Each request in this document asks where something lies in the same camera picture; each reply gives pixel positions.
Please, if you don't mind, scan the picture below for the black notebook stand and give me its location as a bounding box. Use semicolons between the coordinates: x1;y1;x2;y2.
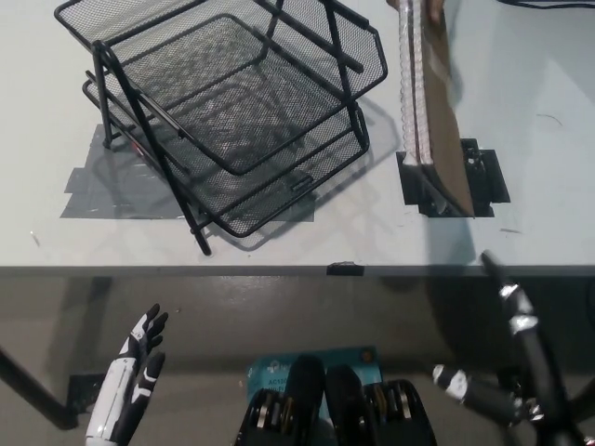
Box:
395;138;511;218

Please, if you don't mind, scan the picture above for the small black tape strip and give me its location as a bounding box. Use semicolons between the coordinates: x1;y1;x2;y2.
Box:
326;262;365;278

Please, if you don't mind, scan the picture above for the brown spiral notebook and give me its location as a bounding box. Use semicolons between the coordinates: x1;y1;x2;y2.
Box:
388;0;476;218

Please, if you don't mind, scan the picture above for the grey tape patch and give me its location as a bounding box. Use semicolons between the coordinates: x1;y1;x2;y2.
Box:
59;123;317;222

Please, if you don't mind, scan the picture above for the black table leg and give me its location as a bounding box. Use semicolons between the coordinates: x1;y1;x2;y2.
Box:
0;343;80;431

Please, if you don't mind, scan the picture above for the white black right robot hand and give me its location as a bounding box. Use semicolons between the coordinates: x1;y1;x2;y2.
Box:
430;249;587;446

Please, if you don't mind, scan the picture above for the black mesh file tray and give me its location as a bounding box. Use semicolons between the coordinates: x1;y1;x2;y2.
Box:
53;0;390;256

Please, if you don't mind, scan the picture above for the teal router box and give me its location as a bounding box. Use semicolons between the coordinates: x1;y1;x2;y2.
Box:
245;344;385;419

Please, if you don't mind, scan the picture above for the black cable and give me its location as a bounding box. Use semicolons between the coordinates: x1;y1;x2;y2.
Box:
499;0;595;11

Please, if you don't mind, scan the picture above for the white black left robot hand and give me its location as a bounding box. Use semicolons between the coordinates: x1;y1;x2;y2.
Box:
85;303;170;446

